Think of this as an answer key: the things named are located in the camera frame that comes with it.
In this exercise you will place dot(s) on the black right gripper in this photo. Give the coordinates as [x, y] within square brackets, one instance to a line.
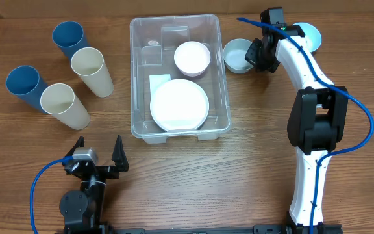
[253, 55]

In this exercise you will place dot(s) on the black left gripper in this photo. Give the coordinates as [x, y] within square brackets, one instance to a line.
[120, 160]

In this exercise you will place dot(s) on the light blue bowl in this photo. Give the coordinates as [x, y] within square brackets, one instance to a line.
[313, 37]

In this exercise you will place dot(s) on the pink bowl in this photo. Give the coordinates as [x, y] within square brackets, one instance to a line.
[192, 58]

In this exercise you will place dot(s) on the pink plate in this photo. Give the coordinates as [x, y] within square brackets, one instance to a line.
[179, 104]

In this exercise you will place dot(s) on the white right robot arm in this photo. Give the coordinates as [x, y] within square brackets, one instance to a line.
[316, 121]

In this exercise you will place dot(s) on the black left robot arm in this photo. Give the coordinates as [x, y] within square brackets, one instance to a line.
[82, 208]

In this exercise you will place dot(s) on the beige cup front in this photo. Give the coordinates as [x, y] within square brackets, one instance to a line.
[59, 100]

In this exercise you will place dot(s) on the beige cup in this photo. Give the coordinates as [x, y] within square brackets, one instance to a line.
[89, 64]
[59, 100]

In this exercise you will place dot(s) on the beige cup rear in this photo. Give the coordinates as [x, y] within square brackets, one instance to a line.
[89, 64]

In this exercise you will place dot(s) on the clear plastic storage bin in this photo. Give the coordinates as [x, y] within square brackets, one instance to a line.
[153, 43]

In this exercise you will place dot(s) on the dark blue cup front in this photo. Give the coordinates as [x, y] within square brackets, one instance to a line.
[26, 83]

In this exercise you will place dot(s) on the dark blue cup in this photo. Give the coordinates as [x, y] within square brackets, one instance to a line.
[26, 83]
[70, 37]

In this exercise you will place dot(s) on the dark blue cup rear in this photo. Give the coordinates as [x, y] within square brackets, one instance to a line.
[70, 37]

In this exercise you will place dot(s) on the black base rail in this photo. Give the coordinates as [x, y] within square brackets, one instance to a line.
[256, 229]

